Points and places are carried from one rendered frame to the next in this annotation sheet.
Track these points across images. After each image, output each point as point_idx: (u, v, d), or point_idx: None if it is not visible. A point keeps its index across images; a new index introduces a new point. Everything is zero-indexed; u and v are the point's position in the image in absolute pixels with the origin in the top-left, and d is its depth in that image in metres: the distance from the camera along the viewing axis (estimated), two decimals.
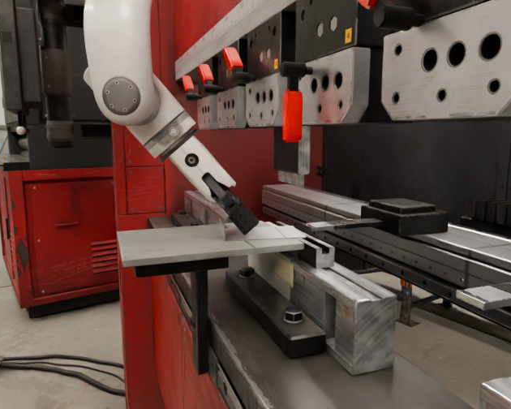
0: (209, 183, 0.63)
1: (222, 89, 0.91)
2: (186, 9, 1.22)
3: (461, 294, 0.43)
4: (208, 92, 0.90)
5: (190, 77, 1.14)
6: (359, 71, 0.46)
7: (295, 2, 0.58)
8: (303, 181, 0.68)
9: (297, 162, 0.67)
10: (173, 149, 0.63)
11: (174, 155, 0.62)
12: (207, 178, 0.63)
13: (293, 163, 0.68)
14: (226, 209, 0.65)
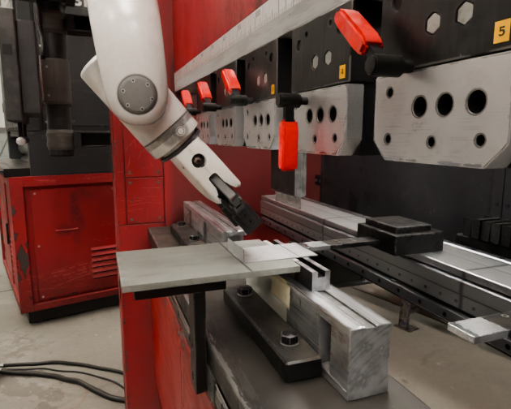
0: (216, 184, 0.62)
1: (221, 107, 0.92)
2: (186, 23, 1.23)
3: (453, 326, 0.44)
4: (206, 110, 0.91)
5: (189, 92, 1.15)
6: (353, 106, 0.47)
7: (291, 31, 0.59)
8: (300, 204, 0.69)
9: (294, 185, 0.68)
10: (178, 150, 0.61)
11: (181, 156, 0.61)
12: (213, 178, 0.62)
13: (289, 186, 0.69)
14: (232, 209, 0.65)
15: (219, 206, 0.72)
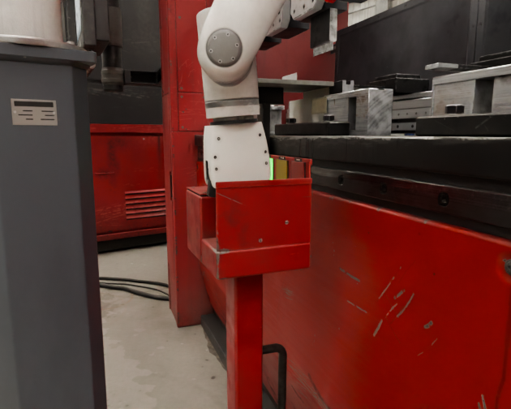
0: (265, 167, 0.70)
1: None
2: None
3: (427, 65, 0.79)
4: None
5: None
6: None
7: None
8: (332, 45, 1.04)
9: (328, 32, 1.03)
10: (257, 119, 0.67)
11: (262, 123, 0.67)
12: None
13: (325, 35, 1.05)
14: None
15: None
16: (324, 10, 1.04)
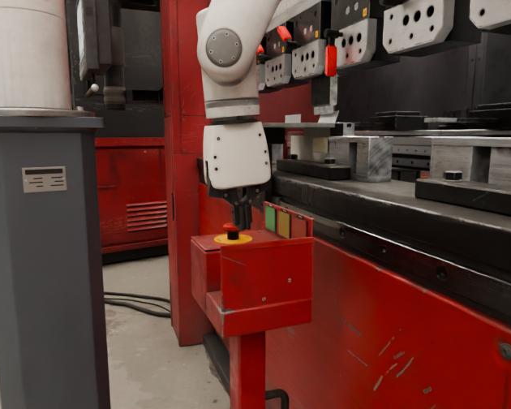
0: (264, 167, 0.70)
1: (271, 58, 1.30)
2: None
3: (427, 118, 0.81)
4: (261, 60, 1.29)
5: None
6: (371, 31, 0.84)
7: None
8: (332, 109, 1.06)
9: (328, 96, 1.06)
10: (257, 119, 0.67)
11: (262, 123, 0.67)
12: None
13: (326, 98, 1.07)
14: (253, 198, 0.69)
15: (238, 200, 0.68)
16: (325, 74, 1.07)
